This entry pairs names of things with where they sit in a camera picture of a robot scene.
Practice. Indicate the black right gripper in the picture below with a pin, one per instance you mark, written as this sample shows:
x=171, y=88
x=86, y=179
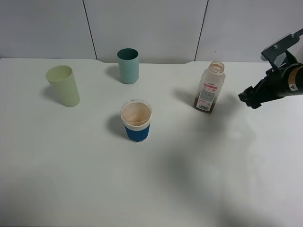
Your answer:
x=287, y=80

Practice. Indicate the clear plastic drink bottle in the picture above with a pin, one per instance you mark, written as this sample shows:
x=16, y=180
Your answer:
x=209, y=87

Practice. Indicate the glass cup with blue sleeve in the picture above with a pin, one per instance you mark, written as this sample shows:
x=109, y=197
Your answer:
x=136, y=117

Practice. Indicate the teal plastic cup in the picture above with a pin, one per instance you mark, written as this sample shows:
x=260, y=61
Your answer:
x=128, y=62

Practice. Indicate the pale green plastic cup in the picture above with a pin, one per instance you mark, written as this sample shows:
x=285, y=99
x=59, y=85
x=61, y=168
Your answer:
x=62, y=79

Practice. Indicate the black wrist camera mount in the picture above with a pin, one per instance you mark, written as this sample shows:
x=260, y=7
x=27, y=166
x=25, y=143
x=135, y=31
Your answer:
x=280, y=47

